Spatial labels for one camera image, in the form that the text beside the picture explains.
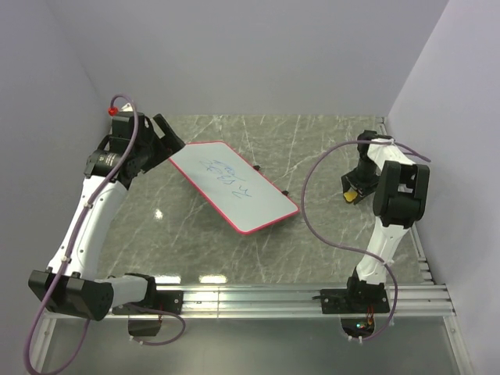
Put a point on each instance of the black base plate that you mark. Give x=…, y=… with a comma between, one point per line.
x=156, y=302
x=337, y=301

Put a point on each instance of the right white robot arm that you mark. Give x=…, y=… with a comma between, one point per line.
x=399, y=188

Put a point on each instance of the yellow eraser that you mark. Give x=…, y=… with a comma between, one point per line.
x=350, y=196

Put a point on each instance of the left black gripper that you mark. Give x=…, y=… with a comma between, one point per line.
x=169, y=143

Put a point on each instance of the aluminium mounting rail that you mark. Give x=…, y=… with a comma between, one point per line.
x=273, y=301

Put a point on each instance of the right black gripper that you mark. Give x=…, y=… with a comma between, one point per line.
x=363, y=190

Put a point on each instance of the red framed whiteboard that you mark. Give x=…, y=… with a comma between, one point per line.
x=233, y=187

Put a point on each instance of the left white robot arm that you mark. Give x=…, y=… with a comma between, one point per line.
x=69, y=284

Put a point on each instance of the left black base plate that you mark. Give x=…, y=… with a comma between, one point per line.
x=156, y=302

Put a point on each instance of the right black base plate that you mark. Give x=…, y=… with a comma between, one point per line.
x=337, y=301

